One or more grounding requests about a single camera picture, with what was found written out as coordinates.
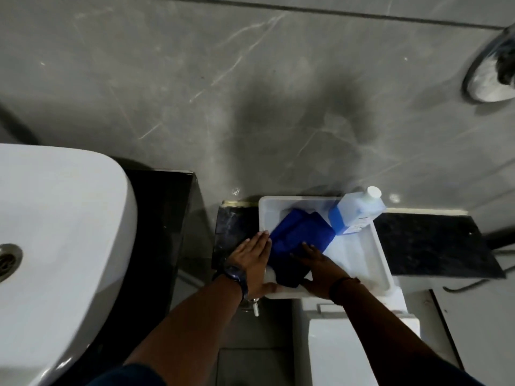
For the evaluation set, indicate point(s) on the person's right hand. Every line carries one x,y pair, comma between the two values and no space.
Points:
324,277

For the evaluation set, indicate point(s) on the person's left hand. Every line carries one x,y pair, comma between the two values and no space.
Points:
251,265

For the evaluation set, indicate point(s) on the person's left thumb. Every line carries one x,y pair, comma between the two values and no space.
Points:
270,290

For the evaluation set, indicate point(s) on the person's right thumb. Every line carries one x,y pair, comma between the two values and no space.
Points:
310,285

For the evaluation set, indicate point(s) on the blue cleaning cloth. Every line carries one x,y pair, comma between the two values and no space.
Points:
297,233

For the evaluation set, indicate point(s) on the white plastic tray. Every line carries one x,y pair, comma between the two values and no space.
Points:
356,253

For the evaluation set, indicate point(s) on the person's right forearm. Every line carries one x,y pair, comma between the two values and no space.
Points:
386,337

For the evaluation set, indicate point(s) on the person's left forearm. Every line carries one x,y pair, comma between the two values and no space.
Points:
193,325

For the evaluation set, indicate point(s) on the chrome angle valve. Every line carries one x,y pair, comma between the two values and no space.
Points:
254,307

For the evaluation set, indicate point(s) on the black wristwatch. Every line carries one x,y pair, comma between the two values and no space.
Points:
235,275

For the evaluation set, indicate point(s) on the blue liquid bottle white cap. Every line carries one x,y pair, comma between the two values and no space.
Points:
356,213

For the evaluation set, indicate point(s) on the black stone sink counter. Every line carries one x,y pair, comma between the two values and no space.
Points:
161,237

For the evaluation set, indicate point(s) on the black granite ledge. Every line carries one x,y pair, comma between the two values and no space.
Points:
434,245

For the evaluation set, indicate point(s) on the dark blue shirt sleeve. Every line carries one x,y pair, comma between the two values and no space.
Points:
128,377

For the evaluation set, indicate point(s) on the white ceramic sink basin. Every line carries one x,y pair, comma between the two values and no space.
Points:
64,237

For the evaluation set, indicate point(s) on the metal sink drain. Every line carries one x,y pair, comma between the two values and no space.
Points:
7,261

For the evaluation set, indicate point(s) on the chrome wall fixture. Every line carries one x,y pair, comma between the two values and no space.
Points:
487,76

